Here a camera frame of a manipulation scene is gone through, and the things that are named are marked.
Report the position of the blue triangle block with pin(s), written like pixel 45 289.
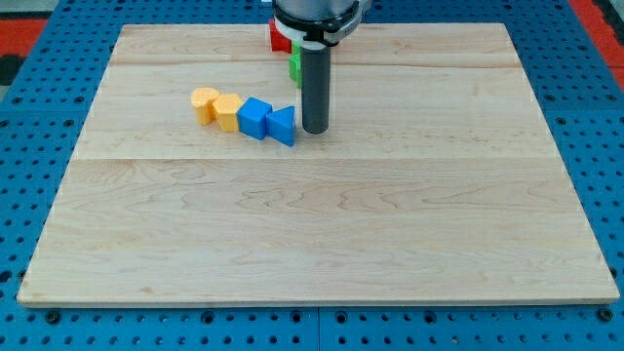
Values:
pixel 281 125

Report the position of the robot arm flange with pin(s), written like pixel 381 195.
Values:
pixel 318 24

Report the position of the blue cube block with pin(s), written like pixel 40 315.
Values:
pixel 252 117

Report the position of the yellow pentagon block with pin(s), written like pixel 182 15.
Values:
pixel 226 107

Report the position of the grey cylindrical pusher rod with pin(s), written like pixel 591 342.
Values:
pixel 315 89

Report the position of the green block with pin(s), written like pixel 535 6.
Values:
pixel 294 65

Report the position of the wooden board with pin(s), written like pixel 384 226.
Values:
pixel 437 182

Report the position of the yellow cylinder block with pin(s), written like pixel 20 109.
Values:
pixel 202 100

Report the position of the red block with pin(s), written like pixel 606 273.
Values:
pixel 278 42

